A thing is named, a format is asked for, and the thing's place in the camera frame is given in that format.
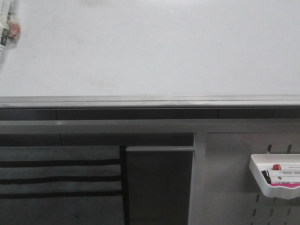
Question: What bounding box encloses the white taped whiteboard marker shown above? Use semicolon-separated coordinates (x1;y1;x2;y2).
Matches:
0;0;21;64

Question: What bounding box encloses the grey fabric striped organizer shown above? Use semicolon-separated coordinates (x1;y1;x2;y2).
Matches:
0;146;129;225

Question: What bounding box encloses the white plastic marker tray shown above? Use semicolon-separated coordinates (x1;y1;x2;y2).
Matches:
249;154;300;200

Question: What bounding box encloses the red capped marker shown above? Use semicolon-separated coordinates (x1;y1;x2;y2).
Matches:
272;164;300;171

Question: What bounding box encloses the dark grey hanging panel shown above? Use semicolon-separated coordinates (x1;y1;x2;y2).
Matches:
126;146;194;225

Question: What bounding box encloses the white whiteboard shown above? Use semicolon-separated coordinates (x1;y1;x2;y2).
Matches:
0;0;300;108

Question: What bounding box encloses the pink whiteboard eraser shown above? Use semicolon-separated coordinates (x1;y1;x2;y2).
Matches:
270;183;300;188

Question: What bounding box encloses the grey whiteboard stand frame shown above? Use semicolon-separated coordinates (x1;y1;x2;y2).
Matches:
0;119;300;225

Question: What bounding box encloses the black capped marker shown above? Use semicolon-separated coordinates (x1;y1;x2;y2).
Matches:
265;176;300;184
261;170;300;178

